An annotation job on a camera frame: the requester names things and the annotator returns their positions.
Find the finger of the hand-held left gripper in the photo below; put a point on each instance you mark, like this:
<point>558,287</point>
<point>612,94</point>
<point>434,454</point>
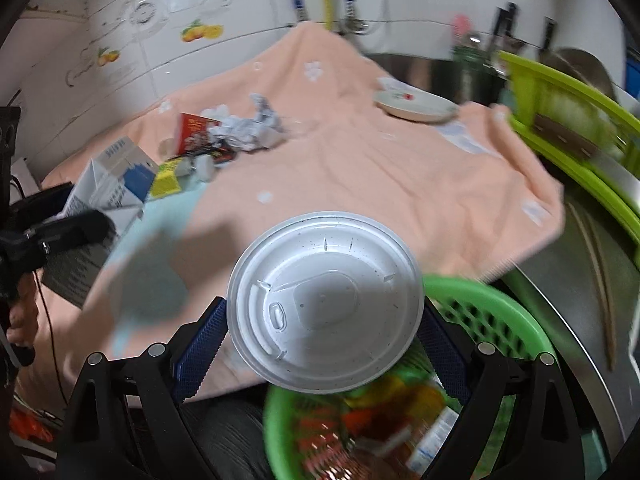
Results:
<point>75,232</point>
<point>40,202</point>

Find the person's grey plaid legs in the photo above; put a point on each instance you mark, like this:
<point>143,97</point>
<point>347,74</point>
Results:
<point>230,435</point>

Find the green glass utensil jar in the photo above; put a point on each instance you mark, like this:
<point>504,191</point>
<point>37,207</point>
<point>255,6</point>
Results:
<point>467,70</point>

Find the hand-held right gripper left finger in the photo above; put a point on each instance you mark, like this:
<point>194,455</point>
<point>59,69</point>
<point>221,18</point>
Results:
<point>200,355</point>

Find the peach flower towel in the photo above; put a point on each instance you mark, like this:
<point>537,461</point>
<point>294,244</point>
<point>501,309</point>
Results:
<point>375,185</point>

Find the pink brush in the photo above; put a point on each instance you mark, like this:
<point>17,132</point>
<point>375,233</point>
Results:
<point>462,25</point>

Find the green plastic basket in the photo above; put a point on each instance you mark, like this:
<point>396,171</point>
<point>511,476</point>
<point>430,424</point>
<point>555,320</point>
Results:
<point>465,292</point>

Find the white dish red print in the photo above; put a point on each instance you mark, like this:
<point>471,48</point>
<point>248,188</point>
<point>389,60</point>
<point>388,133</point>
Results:
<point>415,105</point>

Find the lidded plastic cup red print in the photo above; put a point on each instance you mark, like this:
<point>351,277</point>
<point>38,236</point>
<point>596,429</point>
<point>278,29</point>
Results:
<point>325,300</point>

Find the white paper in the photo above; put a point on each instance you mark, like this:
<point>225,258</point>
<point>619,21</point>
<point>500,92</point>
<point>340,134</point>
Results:
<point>245,132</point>

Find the green dish rack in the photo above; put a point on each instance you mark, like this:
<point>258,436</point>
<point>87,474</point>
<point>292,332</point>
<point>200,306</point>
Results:
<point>590,185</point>

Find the white blue milk carton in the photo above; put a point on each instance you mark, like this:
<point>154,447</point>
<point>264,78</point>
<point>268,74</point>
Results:
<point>105,185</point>

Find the wooden chopstick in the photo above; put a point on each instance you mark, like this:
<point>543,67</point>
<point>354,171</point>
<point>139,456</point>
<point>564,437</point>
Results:
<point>607,330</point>
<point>597,260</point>

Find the person's left hand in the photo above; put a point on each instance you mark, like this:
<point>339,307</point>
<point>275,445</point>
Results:
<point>27,320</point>

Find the green white drink carton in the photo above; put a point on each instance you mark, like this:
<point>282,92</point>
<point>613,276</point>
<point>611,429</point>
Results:
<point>165,180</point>

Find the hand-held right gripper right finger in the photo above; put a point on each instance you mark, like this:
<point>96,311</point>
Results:
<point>442,357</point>

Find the red paper box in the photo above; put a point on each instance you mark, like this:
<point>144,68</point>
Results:
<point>192,130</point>

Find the steel pot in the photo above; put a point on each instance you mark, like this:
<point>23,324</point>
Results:
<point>585,70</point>

